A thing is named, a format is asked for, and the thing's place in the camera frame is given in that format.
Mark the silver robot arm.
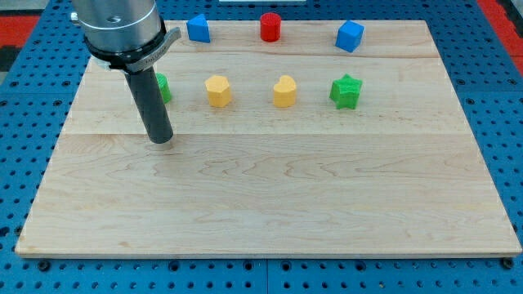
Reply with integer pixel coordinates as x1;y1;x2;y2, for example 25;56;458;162
71;0;181;74

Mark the blue cube block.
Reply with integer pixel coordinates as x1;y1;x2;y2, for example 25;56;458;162
335;20;364;52

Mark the wooden board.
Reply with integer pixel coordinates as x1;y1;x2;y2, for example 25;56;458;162
16;20;521;259

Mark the yellow heart block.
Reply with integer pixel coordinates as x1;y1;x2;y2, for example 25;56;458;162
273;75;297;108

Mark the yellow hexagon block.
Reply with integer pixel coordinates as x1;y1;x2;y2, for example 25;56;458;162
204;75;232;108

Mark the green star block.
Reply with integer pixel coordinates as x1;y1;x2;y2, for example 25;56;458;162
329;74;363;109

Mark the green block behind rod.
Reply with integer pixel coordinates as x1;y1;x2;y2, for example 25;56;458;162
155;73;172;104

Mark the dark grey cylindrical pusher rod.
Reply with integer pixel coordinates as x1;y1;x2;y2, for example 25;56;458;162
125;68;173;144

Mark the red cylinder block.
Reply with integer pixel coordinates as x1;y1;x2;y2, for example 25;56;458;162
260;12;281;42

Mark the blue triangular prism block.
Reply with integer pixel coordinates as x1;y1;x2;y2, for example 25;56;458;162
186;14;211;43

